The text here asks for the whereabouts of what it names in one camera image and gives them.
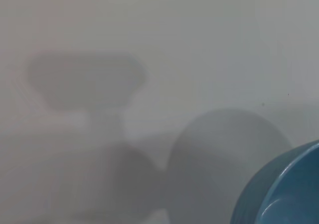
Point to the blue bowl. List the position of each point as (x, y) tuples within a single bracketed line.
[(294, 189)]

